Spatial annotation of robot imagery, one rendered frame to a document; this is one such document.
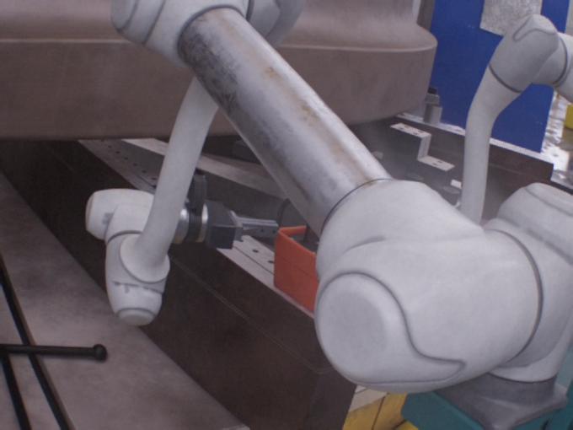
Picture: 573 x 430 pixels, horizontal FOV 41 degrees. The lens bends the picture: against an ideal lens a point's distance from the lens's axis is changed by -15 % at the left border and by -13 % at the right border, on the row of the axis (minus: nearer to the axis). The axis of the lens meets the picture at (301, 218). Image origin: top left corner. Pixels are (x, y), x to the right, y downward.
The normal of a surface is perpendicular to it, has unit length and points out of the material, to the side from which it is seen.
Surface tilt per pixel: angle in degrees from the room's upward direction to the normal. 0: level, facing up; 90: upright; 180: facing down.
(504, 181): 90
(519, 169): 90
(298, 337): 90
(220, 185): 71
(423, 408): 90
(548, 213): 43
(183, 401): 0
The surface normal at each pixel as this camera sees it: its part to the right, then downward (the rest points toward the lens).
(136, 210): 0.37, -0.54
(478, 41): -0.48, 0.19
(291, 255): -0.77, 0.18
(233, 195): -0.36, -0.10
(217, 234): 0.30, 0.38
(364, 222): -0.53, -0.59
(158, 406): 0.21, -0.92
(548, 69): 0.16, 0.75
